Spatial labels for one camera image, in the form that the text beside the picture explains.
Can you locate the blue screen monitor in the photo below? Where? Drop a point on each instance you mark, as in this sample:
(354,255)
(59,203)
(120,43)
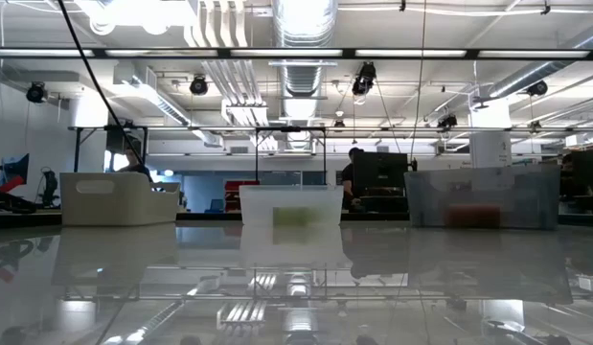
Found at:
(19,165)

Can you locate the white pillar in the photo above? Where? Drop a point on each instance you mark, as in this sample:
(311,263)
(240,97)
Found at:
(490,139)

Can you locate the round ribbed ventilation duct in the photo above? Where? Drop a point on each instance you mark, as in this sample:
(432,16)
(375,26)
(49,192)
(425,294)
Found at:
(303,76)

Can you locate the black background robot arm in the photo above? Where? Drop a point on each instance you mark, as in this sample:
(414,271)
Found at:
(49,187)

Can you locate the green arch block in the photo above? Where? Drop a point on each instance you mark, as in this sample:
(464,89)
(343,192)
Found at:
(284,216)

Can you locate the person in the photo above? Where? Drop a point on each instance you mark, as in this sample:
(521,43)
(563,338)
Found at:
(135,167)
(348,177)

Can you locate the white opaque plastic bin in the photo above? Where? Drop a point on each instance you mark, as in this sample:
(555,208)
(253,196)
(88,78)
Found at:
(114,206)

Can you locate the black red background robot arm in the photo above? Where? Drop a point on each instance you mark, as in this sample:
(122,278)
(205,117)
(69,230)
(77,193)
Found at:
(8,184)

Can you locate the black ceiling spot lamp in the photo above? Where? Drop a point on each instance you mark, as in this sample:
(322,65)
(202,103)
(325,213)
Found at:
(447,121)
(198,85)
(35,92)
(537,87)
(363,81)

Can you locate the grey translucent plastic bin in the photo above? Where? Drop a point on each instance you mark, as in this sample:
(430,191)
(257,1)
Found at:
(516,191)

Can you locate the clear translucent plastic bin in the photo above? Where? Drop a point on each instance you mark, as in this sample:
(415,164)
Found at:
(257,201)

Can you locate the orange rectangular block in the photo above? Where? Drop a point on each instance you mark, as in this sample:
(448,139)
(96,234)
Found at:
(471,216)

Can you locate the red cabinet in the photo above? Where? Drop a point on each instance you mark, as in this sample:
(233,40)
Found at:
(234,189)

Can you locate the silver ventilation duct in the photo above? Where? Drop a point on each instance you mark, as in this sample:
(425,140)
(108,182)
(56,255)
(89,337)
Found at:
(531,74)

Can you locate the overhead light bar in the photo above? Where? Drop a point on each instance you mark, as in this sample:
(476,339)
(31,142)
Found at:
(277,52)

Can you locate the dark shelving unit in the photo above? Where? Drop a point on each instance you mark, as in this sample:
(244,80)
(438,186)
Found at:
(586,177)

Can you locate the white ceiling pipes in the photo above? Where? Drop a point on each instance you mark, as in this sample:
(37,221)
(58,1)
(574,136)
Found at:
(238,81)

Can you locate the large black monitor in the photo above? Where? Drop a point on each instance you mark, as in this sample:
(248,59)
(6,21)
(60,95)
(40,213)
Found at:
(380,175)

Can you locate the black background station frame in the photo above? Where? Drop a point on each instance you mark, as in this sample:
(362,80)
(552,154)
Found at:
(77,148)
(257,153)

